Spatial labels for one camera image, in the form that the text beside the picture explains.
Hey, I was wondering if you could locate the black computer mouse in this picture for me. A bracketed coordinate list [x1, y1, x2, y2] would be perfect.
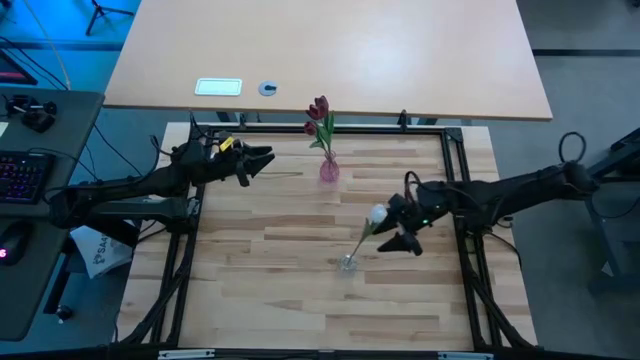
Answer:
[0, 222, 32, 267]

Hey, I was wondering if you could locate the white printed bag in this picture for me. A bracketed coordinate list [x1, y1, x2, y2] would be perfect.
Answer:
[69, 225, 134, 280]

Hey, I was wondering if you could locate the black tripod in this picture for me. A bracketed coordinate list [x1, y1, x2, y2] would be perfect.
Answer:
[84, 0, 136, 37]

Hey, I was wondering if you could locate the pink glass vase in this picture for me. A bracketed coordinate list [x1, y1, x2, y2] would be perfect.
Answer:
[319, 151, 341, 184]

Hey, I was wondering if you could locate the yellow cable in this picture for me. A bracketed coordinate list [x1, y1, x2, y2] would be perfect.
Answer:
[22, 0, 72, 92]

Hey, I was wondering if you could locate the silver frame bracket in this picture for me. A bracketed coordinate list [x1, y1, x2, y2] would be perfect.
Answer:
[157, 348, 217, 360]
[437, 351, 495, 360]

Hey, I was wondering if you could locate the black screen with red edge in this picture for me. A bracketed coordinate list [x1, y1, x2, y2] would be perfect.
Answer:
[0, 49, 39, 87]

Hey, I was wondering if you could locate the black backlit keyboard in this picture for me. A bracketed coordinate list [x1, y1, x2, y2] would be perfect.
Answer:
[0, 151, 57, 205]

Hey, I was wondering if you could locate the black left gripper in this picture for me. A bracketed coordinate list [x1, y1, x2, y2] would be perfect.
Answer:
[198, 134, 277, 189]

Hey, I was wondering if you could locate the clear glass vase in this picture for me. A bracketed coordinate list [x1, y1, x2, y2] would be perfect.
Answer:
[336, 253, 360, 276]

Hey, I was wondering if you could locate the black cable loop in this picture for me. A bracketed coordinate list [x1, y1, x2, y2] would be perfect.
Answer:
[558, 131, 588, 164]

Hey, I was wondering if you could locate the black metal stand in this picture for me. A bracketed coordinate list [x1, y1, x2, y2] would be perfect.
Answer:
[583, 127, 640, 297]

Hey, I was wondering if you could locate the dark red tulip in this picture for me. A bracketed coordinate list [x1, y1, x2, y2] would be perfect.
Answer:
[302, 120, 331, 157]
[305, 94, 335, 157]

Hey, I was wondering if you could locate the white tulip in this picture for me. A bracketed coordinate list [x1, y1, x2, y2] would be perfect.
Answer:
[348, 202, 390, 265]

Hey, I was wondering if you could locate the black aluminium table frame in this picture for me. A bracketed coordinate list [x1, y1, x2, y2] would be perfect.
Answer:
[117, 122, 539, 352]

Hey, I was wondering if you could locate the dark grey desk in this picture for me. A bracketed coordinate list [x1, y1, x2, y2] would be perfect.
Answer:
[0, 87, 106, 343]

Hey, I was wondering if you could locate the black desk gadget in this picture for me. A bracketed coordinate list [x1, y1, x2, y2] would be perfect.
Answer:
[3, 93, 58, 134]

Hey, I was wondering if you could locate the light wood table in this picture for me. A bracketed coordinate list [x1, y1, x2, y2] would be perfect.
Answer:
[103, 0, 554, 122]

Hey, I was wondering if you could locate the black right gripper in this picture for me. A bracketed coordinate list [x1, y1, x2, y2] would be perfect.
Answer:
[372, 180, 450, 258]

